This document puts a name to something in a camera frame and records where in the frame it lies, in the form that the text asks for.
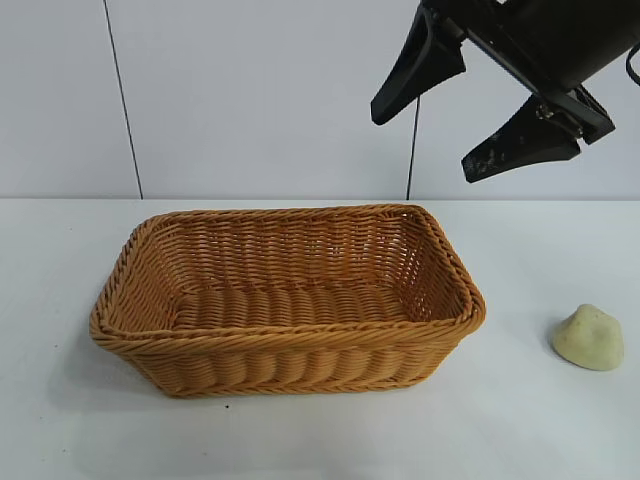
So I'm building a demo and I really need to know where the tan woven wicker basket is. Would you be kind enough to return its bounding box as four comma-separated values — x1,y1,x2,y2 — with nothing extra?
88,203,487,400

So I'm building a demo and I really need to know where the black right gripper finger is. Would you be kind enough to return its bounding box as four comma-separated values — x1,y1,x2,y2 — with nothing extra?
460,94,582,184
370,3,467,126

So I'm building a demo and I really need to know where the pale yellow egg yolk pastry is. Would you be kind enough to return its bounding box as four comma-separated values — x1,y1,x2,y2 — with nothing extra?
551,303,626,372

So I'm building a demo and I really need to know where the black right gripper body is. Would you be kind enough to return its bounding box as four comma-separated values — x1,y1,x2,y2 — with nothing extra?
424,0,640,146

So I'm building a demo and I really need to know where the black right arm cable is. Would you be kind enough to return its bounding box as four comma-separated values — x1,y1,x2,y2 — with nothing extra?
623,47,640,85

